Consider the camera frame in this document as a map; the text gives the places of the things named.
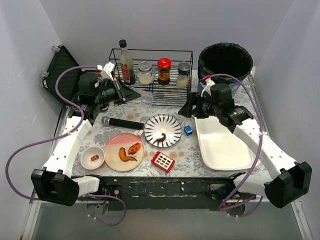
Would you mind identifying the clear plastic cup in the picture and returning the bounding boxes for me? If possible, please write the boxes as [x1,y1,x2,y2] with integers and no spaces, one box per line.
[128,88,154,108]

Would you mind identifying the glass salt grinder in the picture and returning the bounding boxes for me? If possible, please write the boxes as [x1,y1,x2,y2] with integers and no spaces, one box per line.
[176,61,191,89]

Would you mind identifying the round glass jar with powder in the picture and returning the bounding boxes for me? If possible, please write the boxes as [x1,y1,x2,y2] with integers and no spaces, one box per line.
[135,61,155,85]

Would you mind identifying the dark sauce glass bottle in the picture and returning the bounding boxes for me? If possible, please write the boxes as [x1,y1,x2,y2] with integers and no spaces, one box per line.
[119,39,136,86]

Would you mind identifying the red lid chili sauce jar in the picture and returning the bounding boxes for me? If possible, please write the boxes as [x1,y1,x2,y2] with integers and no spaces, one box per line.
[157,57,172,86]

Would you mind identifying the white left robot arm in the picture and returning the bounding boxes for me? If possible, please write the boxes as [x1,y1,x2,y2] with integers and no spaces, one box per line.
[31,71,141,206]

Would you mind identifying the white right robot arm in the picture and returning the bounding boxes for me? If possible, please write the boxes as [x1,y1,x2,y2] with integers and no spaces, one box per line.
[178,83,312,208]

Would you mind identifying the black rhinestone microphone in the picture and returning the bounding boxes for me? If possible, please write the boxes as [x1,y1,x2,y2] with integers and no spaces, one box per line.
[101,116,144,130]

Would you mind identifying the black poker chip case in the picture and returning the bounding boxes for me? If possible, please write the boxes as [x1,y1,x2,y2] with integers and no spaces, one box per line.
[41,44,115,112]

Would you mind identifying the blue toy brick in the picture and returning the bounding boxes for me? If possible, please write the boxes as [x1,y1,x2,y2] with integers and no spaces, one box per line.
[183,125,193,136]

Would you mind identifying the blue striped white plate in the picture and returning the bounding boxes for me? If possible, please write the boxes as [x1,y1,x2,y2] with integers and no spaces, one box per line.
[143,114,182,148]

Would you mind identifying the blue bin with black bag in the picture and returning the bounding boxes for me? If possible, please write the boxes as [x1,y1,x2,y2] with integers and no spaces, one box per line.
[197,42,253,81]

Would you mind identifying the pink white plate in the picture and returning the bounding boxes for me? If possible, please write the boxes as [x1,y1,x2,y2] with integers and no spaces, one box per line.
[104,132,145,172]

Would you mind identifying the white rectangular basin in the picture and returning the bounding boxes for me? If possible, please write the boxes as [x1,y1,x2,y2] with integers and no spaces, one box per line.
[194,116,256,171]

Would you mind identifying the dark red chili pepper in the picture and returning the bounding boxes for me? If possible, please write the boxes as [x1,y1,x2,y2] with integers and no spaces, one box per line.
[156,133,166,142]

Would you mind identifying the red orange food piece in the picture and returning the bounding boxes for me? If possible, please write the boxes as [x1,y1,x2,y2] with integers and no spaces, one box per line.
[128,142,141,155]

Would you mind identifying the orange food slice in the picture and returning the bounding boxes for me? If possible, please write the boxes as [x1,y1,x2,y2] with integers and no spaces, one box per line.
[118,147,138,162]

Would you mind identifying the small sausage piece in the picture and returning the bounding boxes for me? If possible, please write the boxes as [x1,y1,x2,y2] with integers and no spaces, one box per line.
[90,155,99,161]

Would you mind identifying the small white bowl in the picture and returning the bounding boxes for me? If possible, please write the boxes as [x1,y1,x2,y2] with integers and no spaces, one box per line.
[80,146,105,170]

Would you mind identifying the red toy window block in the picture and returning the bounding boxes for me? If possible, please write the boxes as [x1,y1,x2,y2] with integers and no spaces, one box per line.
[151,151,175,173]

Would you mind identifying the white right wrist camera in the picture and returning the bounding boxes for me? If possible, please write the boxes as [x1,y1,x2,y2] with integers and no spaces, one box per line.
[199,75,215,98]

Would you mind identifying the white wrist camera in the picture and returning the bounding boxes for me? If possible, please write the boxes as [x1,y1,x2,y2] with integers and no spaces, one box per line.
[199,75,215,98]
[97,61,115,81]

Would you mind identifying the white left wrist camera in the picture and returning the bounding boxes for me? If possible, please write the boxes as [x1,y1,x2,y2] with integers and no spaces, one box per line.
[97,61,115,81]

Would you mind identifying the black wire rack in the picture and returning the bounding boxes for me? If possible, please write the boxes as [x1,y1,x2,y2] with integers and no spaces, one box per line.
[108,48,194,109]

